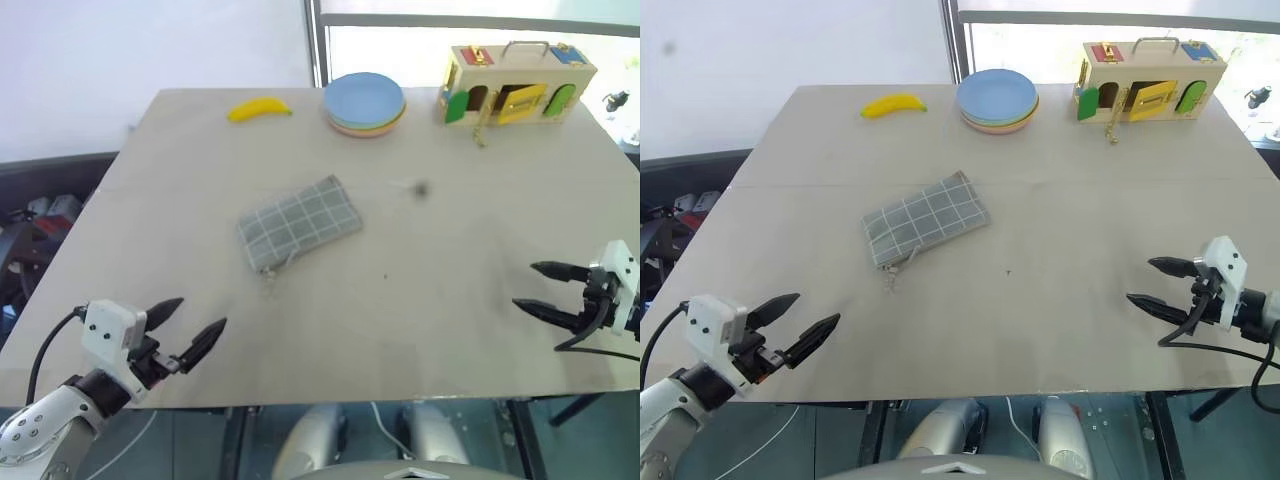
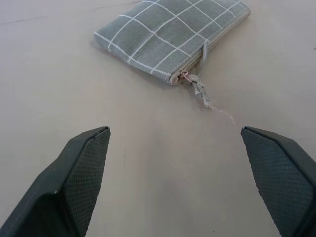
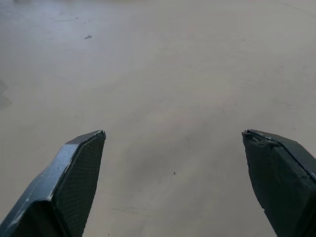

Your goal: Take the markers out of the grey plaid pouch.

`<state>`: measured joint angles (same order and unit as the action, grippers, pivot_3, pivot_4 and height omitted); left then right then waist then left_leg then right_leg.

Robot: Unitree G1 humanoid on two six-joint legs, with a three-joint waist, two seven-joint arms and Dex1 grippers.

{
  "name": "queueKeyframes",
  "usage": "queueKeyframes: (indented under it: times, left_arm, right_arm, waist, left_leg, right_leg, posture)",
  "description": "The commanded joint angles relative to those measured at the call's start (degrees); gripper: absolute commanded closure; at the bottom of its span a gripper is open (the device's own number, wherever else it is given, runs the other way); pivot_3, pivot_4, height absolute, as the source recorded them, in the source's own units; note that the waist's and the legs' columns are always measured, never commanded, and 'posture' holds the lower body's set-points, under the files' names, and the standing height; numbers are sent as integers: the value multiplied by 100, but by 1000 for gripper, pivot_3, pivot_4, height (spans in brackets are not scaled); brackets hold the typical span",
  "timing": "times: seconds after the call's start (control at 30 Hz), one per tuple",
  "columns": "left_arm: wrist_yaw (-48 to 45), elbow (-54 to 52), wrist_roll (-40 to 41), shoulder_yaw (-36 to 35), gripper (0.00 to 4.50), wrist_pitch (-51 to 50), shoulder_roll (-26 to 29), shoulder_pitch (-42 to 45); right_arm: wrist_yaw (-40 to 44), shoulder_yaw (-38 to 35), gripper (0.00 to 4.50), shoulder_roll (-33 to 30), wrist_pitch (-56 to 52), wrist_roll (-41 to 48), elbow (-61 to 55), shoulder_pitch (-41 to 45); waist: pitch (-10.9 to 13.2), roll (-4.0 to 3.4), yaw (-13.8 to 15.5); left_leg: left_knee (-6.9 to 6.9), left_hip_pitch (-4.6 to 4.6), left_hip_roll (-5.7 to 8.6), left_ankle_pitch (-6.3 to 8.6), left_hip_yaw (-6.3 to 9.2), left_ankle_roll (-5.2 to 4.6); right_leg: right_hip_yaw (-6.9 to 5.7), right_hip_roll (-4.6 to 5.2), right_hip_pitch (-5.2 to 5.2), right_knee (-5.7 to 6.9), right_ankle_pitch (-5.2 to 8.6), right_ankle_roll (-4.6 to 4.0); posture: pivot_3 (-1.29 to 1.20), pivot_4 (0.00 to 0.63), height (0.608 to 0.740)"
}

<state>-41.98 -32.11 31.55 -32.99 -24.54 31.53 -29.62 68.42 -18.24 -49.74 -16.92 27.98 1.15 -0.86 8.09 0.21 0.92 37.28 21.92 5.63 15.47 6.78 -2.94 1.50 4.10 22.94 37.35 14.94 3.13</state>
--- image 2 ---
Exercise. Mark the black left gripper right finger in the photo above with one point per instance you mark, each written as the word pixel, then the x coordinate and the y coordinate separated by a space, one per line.
pixel 281 172

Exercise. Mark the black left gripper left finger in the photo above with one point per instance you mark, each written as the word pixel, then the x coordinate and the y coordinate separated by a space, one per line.
pixel 61 182

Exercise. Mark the grey checked fabric pouch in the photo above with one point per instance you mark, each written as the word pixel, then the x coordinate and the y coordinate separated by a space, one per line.
pixel 172 37

